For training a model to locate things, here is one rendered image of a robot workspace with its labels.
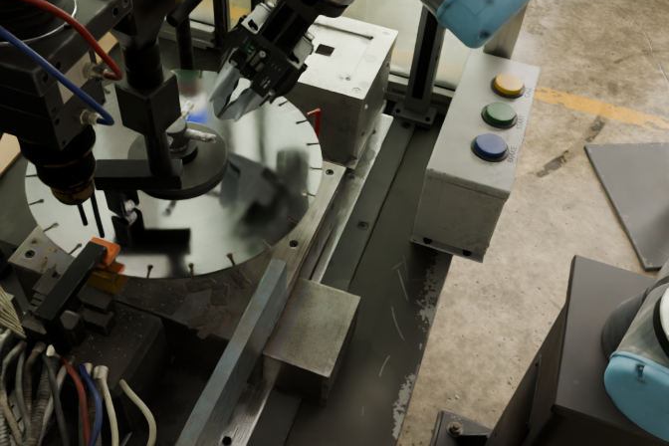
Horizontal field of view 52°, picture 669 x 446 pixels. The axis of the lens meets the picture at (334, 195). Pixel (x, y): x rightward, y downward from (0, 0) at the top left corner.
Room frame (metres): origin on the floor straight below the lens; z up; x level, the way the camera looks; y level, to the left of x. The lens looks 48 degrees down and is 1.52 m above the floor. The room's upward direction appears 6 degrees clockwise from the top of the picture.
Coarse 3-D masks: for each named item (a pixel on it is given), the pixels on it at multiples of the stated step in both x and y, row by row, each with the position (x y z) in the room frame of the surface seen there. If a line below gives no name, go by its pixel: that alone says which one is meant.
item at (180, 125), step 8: (192, 104) 0.59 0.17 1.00; (184, 112) 0.57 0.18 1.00; (176, 120) 0.55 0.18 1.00; (184, 120) 0.55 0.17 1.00; (168, 128) 0.54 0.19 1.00; (176, 128) 0.54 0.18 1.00; (184, 128) 0.54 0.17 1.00; (168, 136) 0.53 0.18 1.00; (176, 136) 0.53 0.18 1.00; (184, 136) 0.54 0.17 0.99; (192, 136) 0.54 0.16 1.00; (200, 136) 0.54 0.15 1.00; (208, 136) 0.54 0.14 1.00; (216, 136) 0.54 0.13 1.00; (168, 144) 0.52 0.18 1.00; (176, 144) 0.53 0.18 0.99; (184, 144) 0.54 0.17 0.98
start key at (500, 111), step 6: (492, 108) 0.75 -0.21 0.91; (498, 108) 0.75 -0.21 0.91; (504, 108) 0.75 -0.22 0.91; (510, 108) 0.75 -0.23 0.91; (486, 114) 0.74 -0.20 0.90; (492, 114) 0.73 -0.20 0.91; (498, 114) 0.73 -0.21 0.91; (504, 114) 0.73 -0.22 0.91; (510, 114) 0.74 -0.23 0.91; (492, 120) 0.73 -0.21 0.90; (498, 120) 0.72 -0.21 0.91; (504, 120) 0.72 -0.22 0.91; (510, 120) 0.73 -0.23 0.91
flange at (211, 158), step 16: (192, 128) 0.59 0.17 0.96; (208, 128) 0.59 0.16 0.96; (144, 144) 0.55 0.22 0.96; (192, 144) 0.55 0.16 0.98; (208, 144) 0.56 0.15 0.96; (224, 144) 0.57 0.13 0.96; (192, 160) 0.54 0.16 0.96; (208, 160) 0.54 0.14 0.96; (224, 160) 0.54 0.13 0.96; (192, 176) 0.51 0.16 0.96; (208, 176) 0.52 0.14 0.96; (160, 192) 0.49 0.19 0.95; (176, 192) 0.49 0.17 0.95; (192, 192) 0.50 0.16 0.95
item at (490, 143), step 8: (480, 136) 0.68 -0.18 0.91; (488, 136) 0.69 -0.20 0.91; (496, 136) 0.69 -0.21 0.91; (480, 144) 0.67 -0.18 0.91; (488, 144) 0.67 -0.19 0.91; (496, 144) 0.67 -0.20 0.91; (504, 144) 0.67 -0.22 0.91; (480, 152) 0.66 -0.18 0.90; (488, 152) 0.66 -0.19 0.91; (496, 152) 0.66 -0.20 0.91; (504, 152) 0.66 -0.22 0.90
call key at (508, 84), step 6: (498, 78) 0.81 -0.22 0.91; (504, 78) 0.82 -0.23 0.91; (510, 78) 0.82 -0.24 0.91; (516, 78) 0.82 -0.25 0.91; (498, 84) 0.80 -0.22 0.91; (504, 84) 0.80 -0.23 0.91; (510, 84) 0.80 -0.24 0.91; (516, 84) 0.81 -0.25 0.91; (522, 84) 0.81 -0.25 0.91; (498, 90) 0.80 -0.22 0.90; (504, 90) 0.79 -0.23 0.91; (510, 90) 0.79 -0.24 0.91; (516, 90) 0.79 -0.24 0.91
